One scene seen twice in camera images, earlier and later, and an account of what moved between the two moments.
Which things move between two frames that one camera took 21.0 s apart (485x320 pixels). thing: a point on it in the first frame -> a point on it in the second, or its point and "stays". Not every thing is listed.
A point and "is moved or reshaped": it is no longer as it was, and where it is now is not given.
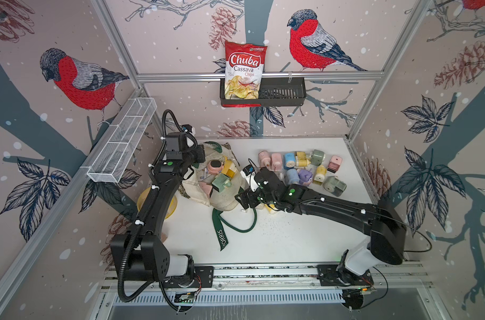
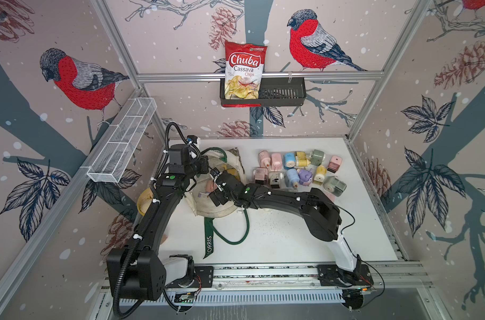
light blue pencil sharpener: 292,177 stays
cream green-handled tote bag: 213,179 is moved or reshaped
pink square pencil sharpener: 334,164 stays
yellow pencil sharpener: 320,177 stays
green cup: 317,157 stays
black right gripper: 246,195 -> 215,196
